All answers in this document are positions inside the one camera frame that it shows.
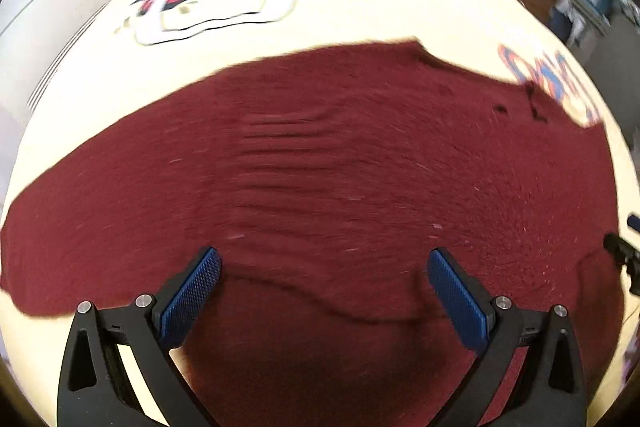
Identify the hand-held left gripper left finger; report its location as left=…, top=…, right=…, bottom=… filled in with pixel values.
left=56, top=246, right=223, bottom=427

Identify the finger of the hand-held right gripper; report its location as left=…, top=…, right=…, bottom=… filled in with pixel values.
left=603, top=215, right=640, bottom=296

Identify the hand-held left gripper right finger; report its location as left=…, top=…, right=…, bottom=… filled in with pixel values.
left=426, top=248, right=586, bottom=427

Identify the dark red fleece blanket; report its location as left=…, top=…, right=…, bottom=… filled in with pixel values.
left=0, top=39, right=626, bottom=427

